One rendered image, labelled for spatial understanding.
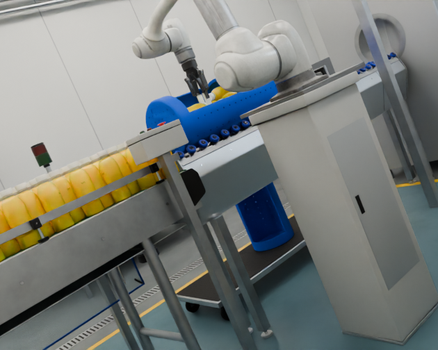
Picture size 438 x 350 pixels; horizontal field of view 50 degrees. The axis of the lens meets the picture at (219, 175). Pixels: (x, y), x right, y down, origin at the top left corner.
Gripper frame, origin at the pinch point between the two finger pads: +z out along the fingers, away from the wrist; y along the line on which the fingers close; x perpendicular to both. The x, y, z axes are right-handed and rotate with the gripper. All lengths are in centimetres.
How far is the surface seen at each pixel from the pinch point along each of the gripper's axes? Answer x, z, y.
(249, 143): -9.6, 27.8, -7.7
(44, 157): 69, -4, 38
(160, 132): 51, 7, -29
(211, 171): 20.3, 31.3, -8.6
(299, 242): -47, 100, 25
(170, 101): 22.4, -5.0, -4.4
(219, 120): 2.9, 11.5, -7.5
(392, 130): -171, 70, 12
